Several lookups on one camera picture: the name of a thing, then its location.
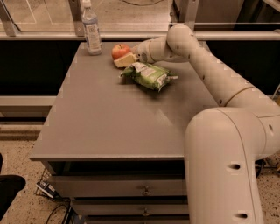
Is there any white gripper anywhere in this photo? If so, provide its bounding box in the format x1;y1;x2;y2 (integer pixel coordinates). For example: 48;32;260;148
114;40;155;68

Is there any red apple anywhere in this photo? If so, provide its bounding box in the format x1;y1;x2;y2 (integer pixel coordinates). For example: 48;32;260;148
111;44;131;60

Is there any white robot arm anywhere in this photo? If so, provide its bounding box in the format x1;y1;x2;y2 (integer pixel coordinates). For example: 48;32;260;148
132;24;280;224

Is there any blue plastic water bottle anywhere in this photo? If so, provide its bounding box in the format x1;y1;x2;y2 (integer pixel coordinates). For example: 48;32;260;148
82;0;102;55

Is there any green chip bag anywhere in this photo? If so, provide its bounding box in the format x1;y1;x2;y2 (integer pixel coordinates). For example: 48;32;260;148
121;62;178;92

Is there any metal railing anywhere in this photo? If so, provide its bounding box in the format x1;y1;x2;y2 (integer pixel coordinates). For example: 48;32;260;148
0;0;280;40

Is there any grey drawer cabinet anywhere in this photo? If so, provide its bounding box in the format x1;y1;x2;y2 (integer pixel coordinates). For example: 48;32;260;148
31;43;216;224

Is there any top grey drawer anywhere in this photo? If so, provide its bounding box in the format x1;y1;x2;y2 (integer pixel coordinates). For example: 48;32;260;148
49;175;186;198

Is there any grey drawer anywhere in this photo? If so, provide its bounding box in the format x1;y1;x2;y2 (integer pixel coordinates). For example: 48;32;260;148
49;175;186;198
71;199;189;216

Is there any blue power strip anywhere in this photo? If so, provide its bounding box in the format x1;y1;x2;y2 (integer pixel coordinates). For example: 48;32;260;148
36;180;56;199

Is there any middle grey drawer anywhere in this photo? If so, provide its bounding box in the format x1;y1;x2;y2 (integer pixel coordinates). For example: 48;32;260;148
71;199;189;216

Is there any black chair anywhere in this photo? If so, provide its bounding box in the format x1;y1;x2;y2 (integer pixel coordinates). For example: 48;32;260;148
0;152;27;221

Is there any black floor cable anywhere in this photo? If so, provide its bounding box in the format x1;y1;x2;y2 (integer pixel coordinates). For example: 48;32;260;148
45;200;74;224

